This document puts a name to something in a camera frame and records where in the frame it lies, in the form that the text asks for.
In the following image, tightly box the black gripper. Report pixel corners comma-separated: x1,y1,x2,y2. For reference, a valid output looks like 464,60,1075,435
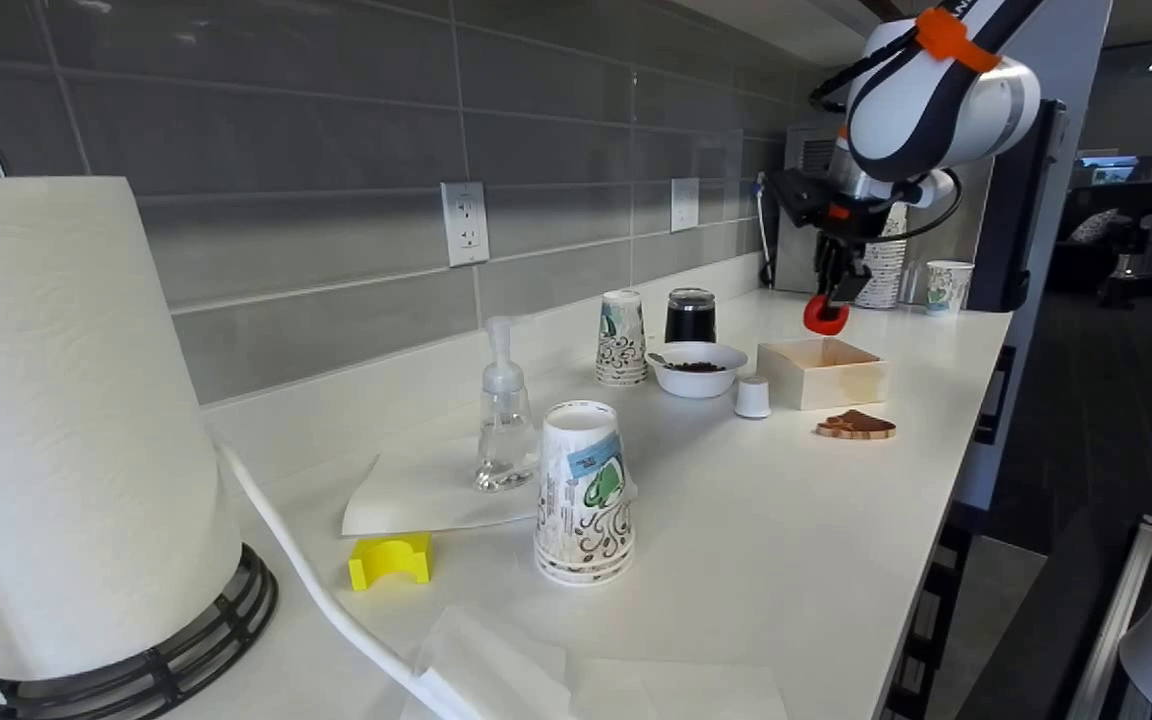
811,195,876,320

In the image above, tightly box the red plastic cup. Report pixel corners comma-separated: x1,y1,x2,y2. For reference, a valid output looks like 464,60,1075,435
802,294,858,339

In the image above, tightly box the light wooden box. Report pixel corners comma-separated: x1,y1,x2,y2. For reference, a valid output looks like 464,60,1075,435
751,335,891,415

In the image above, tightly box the white bowl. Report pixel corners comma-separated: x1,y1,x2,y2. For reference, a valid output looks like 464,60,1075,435
644,339,749,404

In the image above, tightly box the single printed paper cup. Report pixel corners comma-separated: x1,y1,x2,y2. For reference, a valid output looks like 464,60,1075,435
920,257,976,320

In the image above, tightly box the brown flat toy piece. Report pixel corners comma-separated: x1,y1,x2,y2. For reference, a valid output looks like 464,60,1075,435
811,410,900,445

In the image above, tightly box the small white shaker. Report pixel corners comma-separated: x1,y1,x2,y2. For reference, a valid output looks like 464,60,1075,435
734,371,775,424

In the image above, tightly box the black printed tumbler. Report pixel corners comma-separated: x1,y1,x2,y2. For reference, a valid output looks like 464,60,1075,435
664,286,721,349

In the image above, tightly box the tall black panel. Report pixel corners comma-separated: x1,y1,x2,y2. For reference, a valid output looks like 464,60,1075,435
968,96,1065,315

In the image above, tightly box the background monitor screen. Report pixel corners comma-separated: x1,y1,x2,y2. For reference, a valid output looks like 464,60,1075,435
1083,151,1144,189

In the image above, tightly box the large printed paper cup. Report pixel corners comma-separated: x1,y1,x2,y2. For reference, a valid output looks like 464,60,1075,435
529,397,642,591

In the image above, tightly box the clear glass bottle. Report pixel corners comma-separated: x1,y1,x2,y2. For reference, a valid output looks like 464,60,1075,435
472,315,546,497

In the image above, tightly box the metal stand leg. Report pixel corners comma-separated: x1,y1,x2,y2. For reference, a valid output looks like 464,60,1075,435
1070,511,1152,720

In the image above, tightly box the yellow plastic block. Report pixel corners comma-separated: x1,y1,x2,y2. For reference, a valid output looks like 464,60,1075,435
345,531,437,597

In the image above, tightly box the black paper towel holder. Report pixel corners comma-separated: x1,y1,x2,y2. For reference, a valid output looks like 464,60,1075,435
0,540,285,720

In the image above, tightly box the white paper towel roll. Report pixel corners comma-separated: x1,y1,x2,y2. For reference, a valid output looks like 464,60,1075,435
0,171,247,705

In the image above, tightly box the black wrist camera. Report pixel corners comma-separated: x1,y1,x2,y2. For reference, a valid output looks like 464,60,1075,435
770,167,860,232

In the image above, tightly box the white wall outlet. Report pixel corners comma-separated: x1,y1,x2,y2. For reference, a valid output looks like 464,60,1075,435
667,177,704,238
437,182,492,270

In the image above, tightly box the white cable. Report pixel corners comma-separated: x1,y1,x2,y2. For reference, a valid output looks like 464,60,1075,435
216,445,461,720

